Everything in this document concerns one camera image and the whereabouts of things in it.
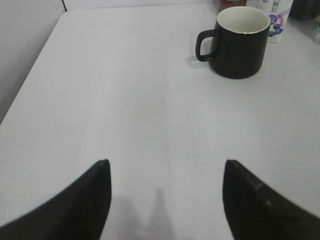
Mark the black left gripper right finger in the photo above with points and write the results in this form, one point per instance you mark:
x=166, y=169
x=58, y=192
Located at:
x=254, y=211

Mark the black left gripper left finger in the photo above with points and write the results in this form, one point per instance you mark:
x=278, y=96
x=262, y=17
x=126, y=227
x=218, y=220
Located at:
x=79, y=212

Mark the black ceramic mug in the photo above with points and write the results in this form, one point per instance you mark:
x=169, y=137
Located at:
x=236, y=46

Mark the dark blue-grey mug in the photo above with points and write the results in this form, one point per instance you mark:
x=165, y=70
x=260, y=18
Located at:
x=305, y=9

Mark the white blueberry yogurt bottle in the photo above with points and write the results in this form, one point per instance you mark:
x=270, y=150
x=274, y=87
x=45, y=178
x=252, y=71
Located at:
x=278, y=12

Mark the brown coffee drink bottle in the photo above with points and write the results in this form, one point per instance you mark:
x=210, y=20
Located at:
x=224, y=4

